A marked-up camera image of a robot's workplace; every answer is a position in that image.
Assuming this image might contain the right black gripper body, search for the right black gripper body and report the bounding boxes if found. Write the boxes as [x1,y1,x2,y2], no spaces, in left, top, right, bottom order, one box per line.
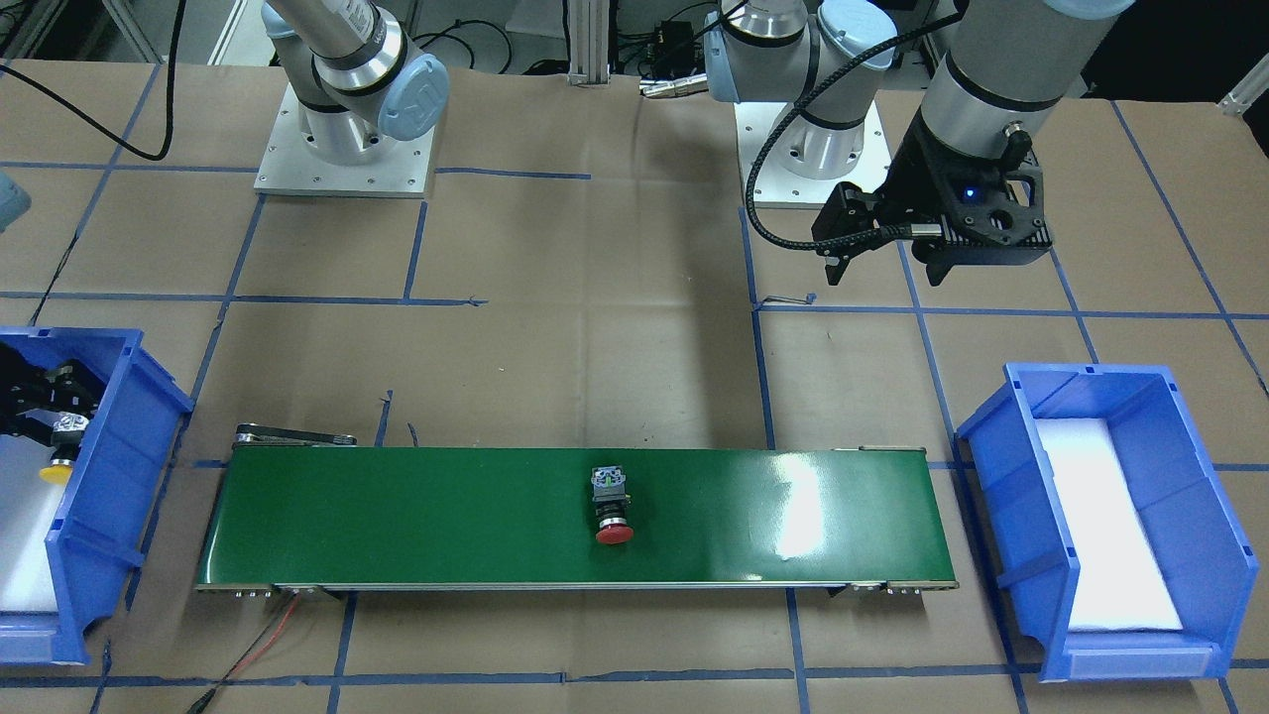
[1,342,55,438]

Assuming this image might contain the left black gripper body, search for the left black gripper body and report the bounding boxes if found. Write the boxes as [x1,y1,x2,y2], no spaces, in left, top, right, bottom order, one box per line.
[876,115,1053,268]

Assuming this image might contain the yellow push button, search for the yellow push button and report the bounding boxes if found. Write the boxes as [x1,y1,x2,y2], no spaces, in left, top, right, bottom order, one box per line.
[38,412,90,484]

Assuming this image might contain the red push button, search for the red push button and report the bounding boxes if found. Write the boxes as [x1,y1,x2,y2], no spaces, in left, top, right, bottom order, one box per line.
[590,465,635,545]

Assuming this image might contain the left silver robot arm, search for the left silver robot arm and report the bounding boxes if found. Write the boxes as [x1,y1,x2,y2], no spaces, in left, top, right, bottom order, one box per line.
[702,1,1128,287]

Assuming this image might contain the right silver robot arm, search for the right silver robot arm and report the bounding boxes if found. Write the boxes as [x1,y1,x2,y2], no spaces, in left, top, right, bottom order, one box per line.
[3,1,447,430]

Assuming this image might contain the white foam pad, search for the white foam pad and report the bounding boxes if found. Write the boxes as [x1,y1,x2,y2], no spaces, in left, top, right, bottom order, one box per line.
[1,435,66,614]
[1036,417,1181,633]

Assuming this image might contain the blue storage bin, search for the blue storage bin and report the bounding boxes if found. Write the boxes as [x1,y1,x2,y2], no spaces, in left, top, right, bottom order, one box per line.
[958,361,1259,682]
[3,326,193,665]

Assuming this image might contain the green conveyor belt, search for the green conveyor belt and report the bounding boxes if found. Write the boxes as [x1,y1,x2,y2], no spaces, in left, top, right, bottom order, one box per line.
[195,446,958,592]

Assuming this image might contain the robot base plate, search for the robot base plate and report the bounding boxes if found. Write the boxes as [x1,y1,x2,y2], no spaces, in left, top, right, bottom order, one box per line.
[254,86,439,199]
[733,101,891,209]

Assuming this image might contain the red black conveyor wires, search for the red black conveyor wires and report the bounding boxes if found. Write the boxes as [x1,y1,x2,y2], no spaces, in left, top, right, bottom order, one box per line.
[188,594,302,713]

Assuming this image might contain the aluminium frame post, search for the aluminium frame post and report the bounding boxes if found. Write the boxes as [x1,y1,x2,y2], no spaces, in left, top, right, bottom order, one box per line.
[563,1,615,86]

